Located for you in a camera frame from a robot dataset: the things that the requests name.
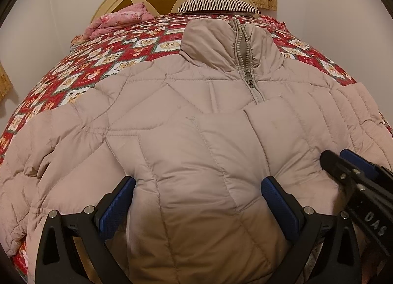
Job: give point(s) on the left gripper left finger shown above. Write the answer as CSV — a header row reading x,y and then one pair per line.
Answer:
x,y
58,260

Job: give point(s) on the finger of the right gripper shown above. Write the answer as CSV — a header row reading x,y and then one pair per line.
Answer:
x,y
342,171
369,168

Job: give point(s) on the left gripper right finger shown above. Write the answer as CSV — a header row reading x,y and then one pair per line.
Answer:
x,y
305,229

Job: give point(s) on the beige quilted puffer jacket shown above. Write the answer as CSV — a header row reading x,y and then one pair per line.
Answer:
x,y
199,148

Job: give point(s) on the grey striped pillow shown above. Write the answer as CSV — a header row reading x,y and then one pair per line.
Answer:
x,y
234,6

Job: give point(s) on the pink floral pillow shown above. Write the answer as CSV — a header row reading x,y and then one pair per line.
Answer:
x,y
114,21

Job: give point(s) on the beige side wall curtain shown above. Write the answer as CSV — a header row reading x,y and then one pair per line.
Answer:
x,y
5,83

